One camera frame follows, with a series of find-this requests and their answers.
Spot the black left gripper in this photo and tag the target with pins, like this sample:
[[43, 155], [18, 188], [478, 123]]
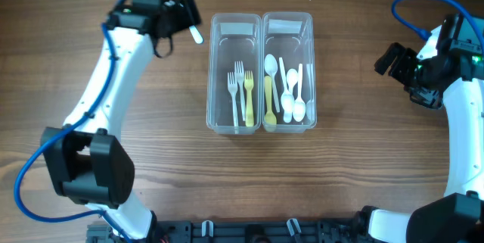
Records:
[[188, 10]]

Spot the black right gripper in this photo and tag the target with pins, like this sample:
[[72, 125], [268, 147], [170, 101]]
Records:
[[405, 56]]

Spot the light blue plastic fork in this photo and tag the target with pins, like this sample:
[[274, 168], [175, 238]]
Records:
[[198, 38]]

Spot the white plastic fork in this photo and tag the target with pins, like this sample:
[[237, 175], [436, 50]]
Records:
[[232, 88], [239, 75]]

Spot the yellow plastic fork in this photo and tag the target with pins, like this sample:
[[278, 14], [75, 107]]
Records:
[[248, 85]]

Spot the white spoon handle up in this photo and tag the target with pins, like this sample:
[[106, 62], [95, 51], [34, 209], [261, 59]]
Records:
[[287, 99]]

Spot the yellow plastic spoon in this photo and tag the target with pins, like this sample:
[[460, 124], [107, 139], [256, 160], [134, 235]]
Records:
[[270, 117]]

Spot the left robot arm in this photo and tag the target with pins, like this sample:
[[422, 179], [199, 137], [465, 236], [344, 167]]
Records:
[[85, 159]]

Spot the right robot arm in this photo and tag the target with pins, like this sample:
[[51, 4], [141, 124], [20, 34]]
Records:
[[446, 73]]

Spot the clear plastic container left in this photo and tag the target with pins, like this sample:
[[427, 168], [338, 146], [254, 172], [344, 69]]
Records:
[[233, 37]]

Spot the clear plastic container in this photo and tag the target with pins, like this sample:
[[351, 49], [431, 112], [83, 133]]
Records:
[[289, 64], [233, 37]]

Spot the clear plastic container right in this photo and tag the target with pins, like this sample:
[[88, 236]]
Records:
[[289, 64]]

